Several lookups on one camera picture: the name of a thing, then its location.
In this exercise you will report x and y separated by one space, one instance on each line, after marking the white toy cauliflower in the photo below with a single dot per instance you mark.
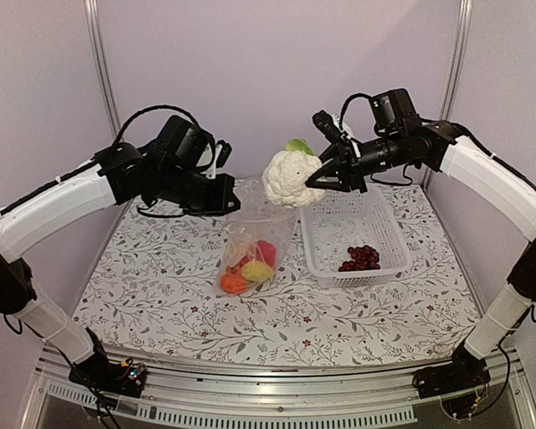
285 177

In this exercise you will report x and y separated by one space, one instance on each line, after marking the red toy bell pepper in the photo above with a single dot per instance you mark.
265 252

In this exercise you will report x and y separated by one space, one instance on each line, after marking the white plastic basket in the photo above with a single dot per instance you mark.
341 221

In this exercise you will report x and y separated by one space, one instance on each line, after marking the floral table mat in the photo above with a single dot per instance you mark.
154 288

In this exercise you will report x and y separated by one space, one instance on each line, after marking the aluminium frame post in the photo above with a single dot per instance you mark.
95 35
463 23

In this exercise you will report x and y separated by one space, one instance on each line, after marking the right aluminium frame post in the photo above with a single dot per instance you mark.
463 23

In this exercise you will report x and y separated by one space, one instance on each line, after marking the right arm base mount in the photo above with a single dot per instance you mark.
464 381

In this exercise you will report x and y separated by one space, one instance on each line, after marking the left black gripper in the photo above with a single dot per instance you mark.
221 203

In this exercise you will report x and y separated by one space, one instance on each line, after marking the left aluminium frame post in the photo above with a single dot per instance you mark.
95 35

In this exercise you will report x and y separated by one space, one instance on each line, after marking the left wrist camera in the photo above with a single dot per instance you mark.
215 160

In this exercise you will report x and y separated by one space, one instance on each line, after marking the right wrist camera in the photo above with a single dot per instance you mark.
324 123

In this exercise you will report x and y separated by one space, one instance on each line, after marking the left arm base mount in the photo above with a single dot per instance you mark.
127 378

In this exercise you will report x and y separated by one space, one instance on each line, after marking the orange toy pumpkin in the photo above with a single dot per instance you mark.
233 282

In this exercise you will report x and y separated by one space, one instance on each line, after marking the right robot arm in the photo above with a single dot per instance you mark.
404 137

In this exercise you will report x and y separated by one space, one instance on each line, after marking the front aluminium rail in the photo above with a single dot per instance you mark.
191 393

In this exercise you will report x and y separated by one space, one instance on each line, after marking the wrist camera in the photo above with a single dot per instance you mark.
215 160
324 123

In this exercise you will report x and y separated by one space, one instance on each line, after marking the dark red toy grapes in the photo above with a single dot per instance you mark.
363 258

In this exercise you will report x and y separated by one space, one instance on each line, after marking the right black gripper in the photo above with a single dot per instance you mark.
348 171

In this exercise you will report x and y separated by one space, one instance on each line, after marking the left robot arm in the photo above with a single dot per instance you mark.
181 165

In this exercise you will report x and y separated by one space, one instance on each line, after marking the clear zip top bag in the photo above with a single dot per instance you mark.
257 219

